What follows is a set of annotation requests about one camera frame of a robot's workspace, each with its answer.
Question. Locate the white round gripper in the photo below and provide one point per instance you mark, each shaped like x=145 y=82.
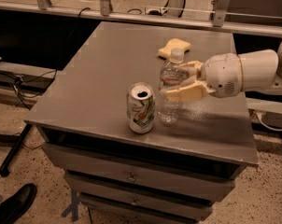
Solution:
x=221 y=74

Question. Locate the clear plastic water bottle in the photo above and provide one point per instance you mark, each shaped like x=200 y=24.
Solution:
x=171 y=75

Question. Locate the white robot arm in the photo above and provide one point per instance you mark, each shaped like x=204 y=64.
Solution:
x=261 y=71

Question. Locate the white green 7up can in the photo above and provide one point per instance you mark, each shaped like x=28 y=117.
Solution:
x=140 y=102

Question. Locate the yellow sponge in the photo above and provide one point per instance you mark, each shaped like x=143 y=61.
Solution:
x=173 y=43

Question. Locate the grey drawer cabinet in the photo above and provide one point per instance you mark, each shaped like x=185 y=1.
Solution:
x=85 y=107

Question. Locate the middle grey drawer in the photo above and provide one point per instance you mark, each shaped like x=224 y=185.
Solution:
x=176 y=205

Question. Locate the grey drawer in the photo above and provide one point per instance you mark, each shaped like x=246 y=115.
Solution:
x=176 y=205
x=136 y=213
x=139 y=173

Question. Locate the top grey drawer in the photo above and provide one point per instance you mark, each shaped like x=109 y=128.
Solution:
x=139 y=173

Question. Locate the bottom grey drawer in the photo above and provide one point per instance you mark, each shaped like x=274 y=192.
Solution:
x=136 y=213

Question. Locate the black stand leg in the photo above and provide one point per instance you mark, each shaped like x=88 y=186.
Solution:
x=4 y=172

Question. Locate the black leather shoe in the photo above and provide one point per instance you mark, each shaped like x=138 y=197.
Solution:
x=18 y=204

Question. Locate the metal window rail frame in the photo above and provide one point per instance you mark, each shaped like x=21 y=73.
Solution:
x=249 y=17

